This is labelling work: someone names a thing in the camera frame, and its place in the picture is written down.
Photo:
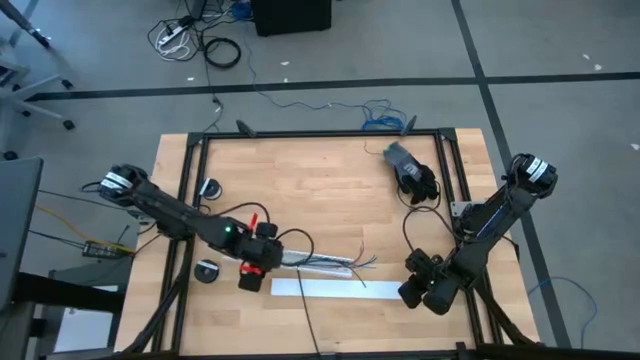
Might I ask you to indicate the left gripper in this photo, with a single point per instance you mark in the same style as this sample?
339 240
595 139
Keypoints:
265 255

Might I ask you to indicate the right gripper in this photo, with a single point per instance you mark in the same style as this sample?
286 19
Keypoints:
420 270

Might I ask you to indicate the white raceway lid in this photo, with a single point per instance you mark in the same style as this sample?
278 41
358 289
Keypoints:
335 288

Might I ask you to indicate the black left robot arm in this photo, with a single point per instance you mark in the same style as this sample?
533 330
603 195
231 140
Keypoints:
165 210

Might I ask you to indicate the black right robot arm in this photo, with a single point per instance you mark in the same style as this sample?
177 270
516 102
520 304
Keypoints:
495 215

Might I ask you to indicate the red clip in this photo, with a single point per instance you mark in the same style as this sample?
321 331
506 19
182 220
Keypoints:
251 270
253 221

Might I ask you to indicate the dark safety glasses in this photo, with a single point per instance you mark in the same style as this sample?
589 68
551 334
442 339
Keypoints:
422 187

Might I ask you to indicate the black hub box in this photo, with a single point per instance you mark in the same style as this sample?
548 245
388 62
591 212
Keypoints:
100 249

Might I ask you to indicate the black desk bar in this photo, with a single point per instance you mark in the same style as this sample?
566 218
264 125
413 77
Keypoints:
70 292

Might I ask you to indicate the white power strip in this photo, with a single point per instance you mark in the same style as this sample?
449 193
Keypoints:
172 36

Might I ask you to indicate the black computer tower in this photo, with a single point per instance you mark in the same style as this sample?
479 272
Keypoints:
290 15

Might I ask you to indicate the grey desk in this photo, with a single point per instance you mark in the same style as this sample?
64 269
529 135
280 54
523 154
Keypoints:
20 225

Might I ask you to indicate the grey office chair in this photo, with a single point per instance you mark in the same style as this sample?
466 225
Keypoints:
20 95

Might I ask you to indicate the dark desk leg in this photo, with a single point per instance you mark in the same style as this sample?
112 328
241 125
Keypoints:
30 22

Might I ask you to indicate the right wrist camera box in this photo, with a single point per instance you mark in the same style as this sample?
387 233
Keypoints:
442 295

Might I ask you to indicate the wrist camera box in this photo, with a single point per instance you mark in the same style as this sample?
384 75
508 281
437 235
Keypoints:
227 235
442 295

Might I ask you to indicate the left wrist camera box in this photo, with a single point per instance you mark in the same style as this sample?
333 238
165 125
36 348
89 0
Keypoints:
227 235

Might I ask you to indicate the black aluminium table frame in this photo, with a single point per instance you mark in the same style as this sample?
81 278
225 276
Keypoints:
320 134

